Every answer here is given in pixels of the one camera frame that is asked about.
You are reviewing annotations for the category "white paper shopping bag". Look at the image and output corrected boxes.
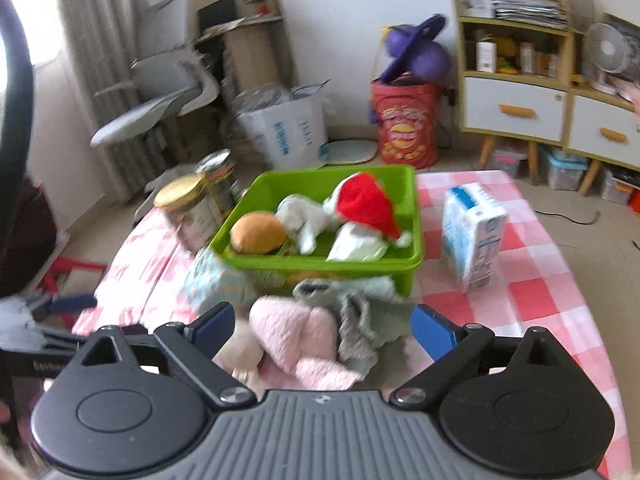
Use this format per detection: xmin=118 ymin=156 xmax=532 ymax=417
xmin=233 ymin=84 xmax=329 ymax=170

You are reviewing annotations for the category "clear storage box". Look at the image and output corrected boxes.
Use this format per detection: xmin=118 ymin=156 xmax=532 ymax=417
xmin=488 ymin=141 xmax=528 ymax=179

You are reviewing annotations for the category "grey office chair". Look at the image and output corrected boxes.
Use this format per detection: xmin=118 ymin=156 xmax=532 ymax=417
xmin=89 ymin=0 xmax=222 ymax=201

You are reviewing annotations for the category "pink checkered tablecloth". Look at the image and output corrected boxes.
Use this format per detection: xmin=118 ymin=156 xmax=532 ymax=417
xmin=74 ymin=171 xmax=631 ymax=478

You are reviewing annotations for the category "red chips bucket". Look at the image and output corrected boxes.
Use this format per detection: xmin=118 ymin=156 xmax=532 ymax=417
xmin=371 ymin=76 xmax=442 ymax=169

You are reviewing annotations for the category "wooden cabinet with drawers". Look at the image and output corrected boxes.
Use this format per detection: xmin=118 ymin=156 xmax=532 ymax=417
xmin=456 ymin=0 xmax=639 ymax=193

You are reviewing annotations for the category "stack of magazines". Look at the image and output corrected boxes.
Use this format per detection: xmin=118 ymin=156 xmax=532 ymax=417
xmin=492 ymin=0 xmax=568 ymax=29

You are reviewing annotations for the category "white desk fan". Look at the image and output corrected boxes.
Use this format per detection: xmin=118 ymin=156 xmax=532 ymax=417
xmin=584 ymin=22 xmax=630 ymax=96

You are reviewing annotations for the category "hamburger plush toy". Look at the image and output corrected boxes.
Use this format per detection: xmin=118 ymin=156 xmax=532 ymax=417
xmin=230 ymin=211 xmax=288 ymax=255

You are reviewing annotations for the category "round bathroom scale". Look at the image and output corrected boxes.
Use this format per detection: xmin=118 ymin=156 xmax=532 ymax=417
xmin=319 ymin=139 xmax=378 ymax=166

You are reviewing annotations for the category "grey green towel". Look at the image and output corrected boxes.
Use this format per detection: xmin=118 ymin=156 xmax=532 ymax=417
xmin=293 ymin=276 xmax=414 ymax=376

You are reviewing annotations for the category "santa claus plush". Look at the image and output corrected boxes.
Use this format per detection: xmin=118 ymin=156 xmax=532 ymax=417
xmin=276 ymin=172 xmax=412 ymax=256

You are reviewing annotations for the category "black left-hand gripper tool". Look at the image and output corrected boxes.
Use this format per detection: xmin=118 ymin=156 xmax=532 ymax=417
xmin=1 ymin=295 xmax=166 ymax=380

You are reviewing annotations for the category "blue lid storage box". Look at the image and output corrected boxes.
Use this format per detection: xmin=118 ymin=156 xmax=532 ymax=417
xmin=539 ymin=146 xmax=588 ymax=192

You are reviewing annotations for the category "wooden desk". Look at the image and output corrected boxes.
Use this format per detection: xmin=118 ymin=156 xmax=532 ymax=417
xmin=192 ymin=0 xmax=295 ymax=93

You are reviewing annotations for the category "gold lid glass jar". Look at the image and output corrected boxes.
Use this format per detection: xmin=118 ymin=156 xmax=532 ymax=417
xmin=153 ymin=174 xmax=222 ymax=254

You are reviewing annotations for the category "purple bounce ball toy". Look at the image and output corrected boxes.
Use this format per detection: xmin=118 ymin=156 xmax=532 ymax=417
xmin=378 ymin=13 xmax=451 ymax=84

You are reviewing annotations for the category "green plastic bin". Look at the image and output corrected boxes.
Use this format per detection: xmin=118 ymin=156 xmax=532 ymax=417
xmin=209 ymin=165 xmax=424 ymax=297

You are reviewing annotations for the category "doll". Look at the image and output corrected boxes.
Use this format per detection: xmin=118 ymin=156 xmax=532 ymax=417
xmin=182 ymin=247 xmax=257 ymax=318

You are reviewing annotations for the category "beige small plush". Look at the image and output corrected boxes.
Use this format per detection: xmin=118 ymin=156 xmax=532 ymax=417
xmin=213 ymin=323 xmax=265 ymax=390

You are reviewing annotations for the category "green drink can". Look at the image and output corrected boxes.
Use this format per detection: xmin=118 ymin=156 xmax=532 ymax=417
xmin=195 ymin=148 xmax=239 ymax=219

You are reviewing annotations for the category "blue white milk carton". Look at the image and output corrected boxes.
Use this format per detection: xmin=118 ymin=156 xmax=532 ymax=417
xmin=442 ymin=182 xmax=509 ymax=292

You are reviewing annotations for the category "white cloth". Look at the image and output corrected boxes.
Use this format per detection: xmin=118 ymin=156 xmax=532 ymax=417
xmin=326 ymin=222 xmax=388 ymax=262

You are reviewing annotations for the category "pink plush toy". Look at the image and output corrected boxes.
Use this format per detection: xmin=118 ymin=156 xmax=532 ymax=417
xmin=248 ymin=296 xmax=363 ymax=391

